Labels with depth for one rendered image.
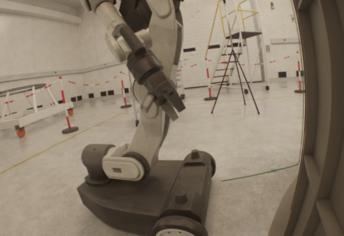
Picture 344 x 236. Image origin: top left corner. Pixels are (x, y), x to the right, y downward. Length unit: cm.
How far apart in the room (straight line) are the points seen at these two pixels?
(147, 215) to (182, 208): 14
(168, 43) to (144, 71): 20
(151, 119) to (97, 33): 916
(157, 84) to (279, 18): 791
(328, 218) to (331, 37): 28
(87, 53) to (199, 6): 597
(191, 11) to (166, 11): 725
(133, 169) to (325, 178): 66
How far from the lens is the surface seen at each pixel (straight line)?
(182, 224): 61
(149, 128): 69
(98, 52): 950
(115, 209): 78
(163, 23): 65
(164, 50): 66
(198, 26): 768
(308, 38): 50
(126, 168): 79
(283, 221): 86
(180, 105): 45
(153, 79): 48
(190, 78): 752
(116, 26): 60
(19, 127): 380
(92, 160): 92
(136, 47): 50
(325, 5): 32
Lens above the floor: 64
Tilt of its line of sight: 10 degrees down
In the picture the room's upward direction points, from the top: 8 degrees counter-clockwise
